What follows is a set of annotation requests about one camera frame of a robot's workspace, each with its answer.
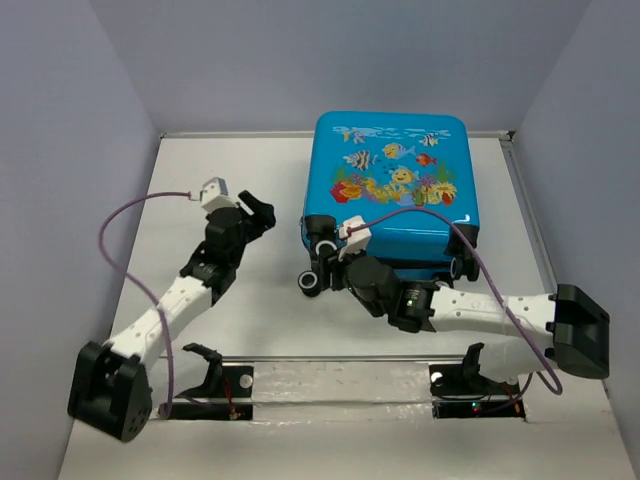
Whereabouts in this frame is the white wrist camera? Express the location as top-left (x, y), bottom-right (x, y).
top-left (338, 215), bottom-right (372, 261)
top-left (188, 177), bottom-right (237, 214)

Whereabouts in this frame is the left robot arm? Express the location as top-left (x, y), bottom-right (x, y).
top-left (67, 187), bottom-right (276, 443)

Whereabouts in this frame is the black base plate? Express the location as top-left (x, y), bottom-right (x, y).
top-left (168, 364), bottom-right (254, 421)
top-left (429, 364), bottom-right (526, 420)

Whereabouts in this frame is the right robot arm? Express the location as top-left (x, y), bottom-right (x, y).
top-left (312, 253), bottom-right (610, 392)

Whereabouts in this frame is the purple cable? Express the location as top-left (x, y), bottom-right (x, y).
top-left (98, 192), bottom-right (201, 420)
top-left (344, 207), bottom-right (564, 396)

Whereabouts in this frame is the blue hard-shell suitcase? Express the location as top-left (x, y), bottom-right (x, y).
top-left (298, 111), bottom-right (480, 297)

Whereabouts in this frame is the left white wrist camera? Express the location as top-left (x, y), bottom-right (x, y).
top-left (188, 177), bottom-right (237, 214)

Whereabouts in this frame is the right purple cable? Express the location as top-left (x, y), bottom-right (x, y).
top-left (344, 207), bottom-right (564, 396)

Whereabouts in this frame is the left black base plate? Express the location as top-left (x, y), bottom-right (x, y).
top-left (168, 364), bottom-right (254, 421)

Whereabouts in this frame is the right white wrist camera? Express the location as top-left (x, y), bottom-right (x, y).
top-left (338, 215), bottom-right (372, 261)

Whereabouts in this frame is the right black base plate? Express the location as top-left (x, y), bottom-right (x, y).
top-left (429, 364), bottom-right (526, 420)

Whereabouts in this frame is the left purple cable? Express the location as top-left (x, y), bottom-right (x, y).
top-left (98, 192), bottom-right (201, 420)

